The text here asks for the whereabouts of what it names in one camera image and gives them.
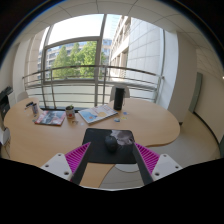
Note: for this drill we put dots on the black cylindrical bottle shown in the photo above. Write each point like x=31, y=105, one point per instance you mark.
x=118, y=99

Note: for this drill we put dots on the white printed plant pot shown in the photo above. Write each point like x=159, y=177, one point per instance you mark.
x=70, y=113

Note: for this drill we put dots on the white chair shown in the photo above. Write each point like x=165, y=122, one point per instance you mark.
x=127, y=91
x=22, y=96
x=4, y=136

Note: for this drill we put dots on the black computer mouse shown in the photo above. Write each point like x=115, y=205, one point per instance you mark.
x=111, y=144

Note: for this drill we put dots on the metal balcony railing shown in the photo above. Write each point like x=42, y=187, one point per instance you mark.
x=80, y=81

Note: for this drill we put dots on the illustrated children's book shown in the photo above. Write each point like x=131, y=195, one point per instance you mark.
x=96, y=114

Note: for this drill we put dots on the black mouse pad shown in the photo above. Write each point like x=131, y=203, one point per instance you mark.
x=96, y=146

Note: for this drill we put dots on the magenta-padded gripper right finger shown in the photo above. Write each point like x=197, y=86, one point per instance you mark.
x=164, y=164

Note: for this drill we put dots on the beige sticker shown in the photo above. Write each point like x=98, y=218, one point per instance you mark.
x=74, y=122

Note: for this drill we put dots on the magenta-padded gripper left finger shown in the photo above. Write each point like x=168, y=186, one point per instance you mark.
x=60, y=164

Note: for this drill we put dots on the red-edged magazine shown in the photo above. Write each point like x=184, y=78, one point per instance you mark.
x=50, y=117

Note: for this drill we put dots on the dark pen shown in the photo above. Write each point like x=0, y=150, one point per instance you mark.
x=29, y=104

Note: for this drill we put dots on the black printer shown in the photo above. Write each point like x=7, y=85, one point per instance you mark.
x=4, y=106

